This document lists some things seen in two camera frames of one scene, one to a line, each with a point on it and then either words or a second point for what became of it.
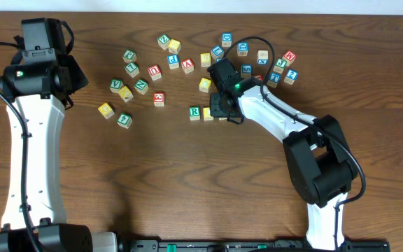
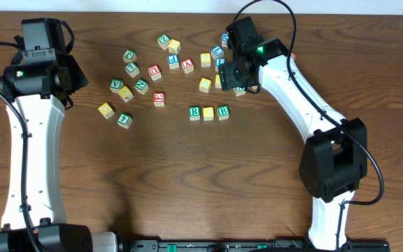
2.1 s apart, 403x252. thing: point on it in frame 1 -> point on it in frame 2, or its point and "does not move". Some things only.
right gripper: [215, 110] -> [227, 77]
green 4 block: [124, 120] does not move
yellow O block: [206, 114] does not move
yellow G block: [106, 110] does not move
